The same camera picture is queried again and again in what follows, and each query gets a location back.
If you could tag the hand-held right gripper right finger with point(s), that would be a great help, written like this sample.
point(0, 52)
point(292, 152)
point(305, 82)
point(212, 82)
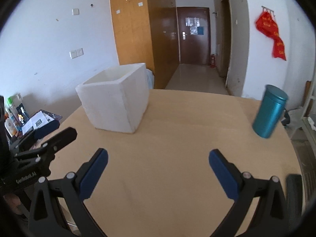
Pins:
point(223, 175)

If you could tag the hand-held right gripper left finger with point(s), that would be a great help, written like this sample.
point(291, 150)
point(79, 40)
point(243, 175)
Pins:
point(93, 175)

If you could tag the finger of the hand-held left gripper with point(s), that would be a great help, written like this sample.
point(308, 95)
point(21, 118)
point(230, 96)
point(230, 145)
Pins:
point(64, 138)
point(45, 132)

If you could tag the white foam box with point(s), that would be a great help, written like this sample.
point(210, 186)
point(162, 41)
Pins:
point(111, 108)

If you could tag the person's left hand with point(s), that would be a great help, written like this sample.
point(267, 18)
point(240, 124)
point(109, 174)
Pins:
point(14, 202)

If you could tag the printed paper leaflets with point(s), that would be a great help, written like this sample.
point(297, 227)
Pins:
point(37, 121)

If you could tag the white bottle with orange label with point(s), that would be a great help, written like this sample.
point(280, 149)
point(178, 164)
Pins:
point(9, 127)

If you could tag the teal metal canister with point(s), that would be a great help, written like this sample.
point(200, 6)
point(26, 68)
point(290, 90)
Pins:
point(269, 113)

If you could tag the light blue bedding bundle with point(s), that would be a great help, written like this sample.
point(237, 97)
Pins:
point(150, 79)

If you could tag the red fire extinguisher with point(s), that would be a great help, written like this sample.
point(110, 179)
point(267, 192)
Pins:
point(212, 61)

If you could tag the wooden wardrobe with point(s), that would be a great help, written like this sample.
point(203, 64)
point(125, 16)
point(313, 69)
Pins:
point(130, 37)

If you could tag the brown wooden board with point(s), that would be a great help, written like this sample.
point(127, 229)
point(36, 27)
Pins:
point(308, 87)

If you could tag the dark brown entrance door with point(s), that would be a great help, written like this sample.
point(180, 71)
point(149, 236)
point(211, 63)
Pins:
point(192, 50)

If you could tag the red plastic bag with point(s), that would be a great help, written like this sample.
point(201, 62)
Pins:
point(266, 26)
point(279, 48)

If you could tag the paper notices on door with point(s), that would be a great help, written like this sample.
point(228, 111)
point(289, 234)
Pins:
point(193, 23)

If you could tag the double white wall switch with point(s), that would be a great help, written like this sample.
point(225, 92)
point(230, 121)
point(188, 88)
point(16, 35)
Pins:
point(76, 53)

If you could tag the single white wall switch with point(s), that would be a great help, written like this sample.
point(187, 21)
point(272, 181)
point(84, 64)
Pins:
point(75, 11)

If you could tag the brown side door frame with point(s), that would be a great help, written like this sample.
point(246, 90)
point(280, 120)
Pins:
point(226, 42)

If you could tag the metal wall hook rack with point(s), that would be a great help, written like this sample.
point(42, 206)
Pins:
point(268, 9)

